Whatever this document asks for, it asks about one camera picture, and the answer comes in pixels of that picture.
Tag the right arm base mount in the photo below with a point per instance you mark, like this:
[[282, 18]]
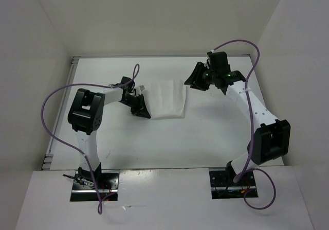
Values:
[[222, 187]]

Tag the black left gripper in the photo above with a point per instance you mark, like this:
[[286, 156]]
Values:
[[141, 109]]

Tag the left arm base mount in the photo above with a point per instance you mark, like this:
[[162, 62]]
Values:
[[84, 190]]

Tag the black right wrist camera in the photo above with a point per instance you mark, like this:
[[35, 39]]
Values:
[[218, 62]]

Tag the white skirt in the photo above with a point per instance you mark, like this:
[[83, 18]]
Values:
[[165, 99]]

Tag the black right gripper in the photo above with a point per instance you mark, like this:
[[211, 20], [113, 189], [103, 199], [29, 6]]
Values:
[[196, 74]]

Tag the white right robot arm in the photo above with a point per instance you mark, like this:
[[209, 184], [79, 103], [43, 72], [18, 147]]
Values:
[[269, 135]]

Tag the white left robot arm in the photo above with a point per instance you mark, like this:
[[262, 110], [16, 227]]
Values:
[[85, 117]]

